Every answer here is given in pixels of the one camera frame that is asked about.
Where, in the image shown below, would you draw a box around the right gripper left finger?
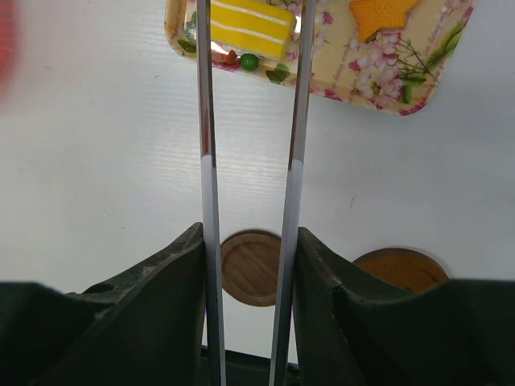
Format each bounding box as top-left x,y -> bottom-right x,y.
1,223 -> 205,385

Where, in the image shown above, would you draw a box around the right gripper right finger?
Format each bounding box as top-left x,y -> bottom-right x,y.
293,228 -> 514,385

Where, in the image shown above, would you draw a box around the metal tongs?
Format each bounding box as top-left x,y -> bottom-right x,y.
195,0 -> 317,386

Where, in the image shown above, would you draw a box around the brown saucer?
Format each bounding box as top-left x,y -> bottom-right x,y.
353,248 -> 449,294

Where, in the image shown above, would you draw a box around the floral serving tray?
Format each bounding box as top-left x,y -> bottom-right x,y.
164,1 -> 475,116

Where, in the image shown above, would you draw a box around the red three-tier cake stand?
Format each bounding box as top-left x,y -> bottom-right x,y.
0,0 -> 20,102

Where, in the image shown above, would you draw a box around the dark wooden coaster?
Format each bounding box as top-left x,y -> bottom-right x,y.
220,228 -> 281,307

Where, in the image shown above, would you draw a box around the orange fish biscuit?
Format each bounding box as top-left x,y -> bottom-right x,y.
348,0 -> 418,42

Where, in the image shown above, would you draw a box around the yellow layered cake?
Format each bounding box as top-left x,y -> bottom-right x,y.
210,1 -> 296,60

